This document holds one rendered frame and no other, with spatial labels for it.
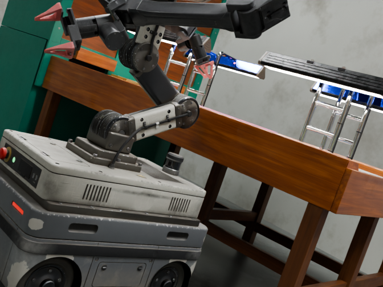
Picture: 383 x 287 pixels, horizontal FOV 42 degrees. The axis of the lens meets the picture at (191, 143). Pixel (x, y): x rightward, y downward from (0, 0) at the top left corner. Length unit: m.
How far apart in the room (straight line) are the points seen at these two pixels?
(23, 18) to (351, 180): 2.17
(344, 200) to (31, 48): 1.99
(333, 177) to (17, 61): 2.02
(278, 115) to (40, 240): 3.35
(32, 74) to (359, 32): 2.66
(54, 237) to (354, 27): 3.43
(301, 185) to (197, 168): 3.39
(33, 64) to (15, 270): 1.64
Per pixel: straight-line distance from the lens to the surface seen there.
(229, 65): 3.15
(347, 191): 1.79
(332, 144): 2.32
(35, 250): 1.56
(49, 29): 2.97
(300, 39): 4.73
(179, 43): 2.38
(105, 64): 3.11
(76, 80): 2.73
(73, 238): 1.60
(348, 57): 4.40
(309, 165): 1.82
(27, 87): 3.01
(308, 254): 1.85
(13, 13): 3.32
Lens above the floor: 0.78
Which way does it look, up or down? 5 degrees down
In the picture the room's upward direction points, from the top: 19 degrees clockwise
